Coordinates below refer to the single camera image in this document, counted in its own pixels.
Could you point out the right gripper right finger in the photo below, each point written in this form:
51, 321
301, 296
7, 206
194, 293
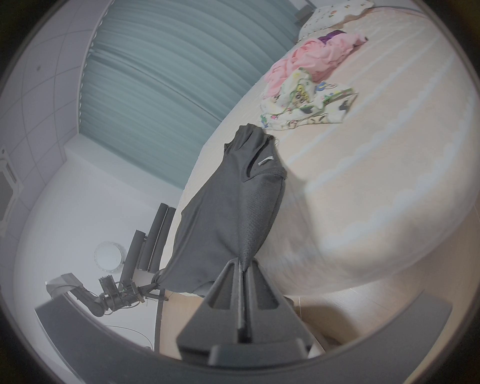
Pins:
273, 318

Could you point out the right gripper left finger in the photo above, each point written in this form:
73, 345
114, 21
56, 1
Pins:
210, 318

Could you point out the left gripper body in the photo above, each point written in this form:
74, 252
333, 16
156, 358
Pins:
135, 294

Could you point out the black garment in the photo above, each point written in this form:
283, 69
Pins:
232, 210

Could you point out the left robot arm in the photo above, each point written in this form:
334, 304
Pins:
62, 285

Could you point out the bed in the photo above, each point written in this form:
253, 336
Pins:
375, 150

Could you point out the white round object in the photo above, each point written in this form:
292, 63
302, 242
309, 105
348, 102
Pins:
108, 257

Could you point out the blue-green curtain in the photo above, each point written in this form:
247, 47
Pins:
206, 48
142, 131

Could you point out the white printed garment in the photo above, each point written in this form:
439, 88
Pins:
300, 97

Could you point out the pink garment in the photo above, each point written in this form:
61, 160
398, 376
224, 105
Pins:
315, 56

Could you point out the purple garment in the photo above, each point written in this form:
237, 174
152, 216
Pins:
330, 36

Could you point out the grey bedside table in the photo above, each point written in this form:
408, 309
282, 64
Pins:
303, 13

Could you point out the white printed pillow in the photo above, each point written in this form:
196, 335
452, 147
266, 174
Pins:
330, 17

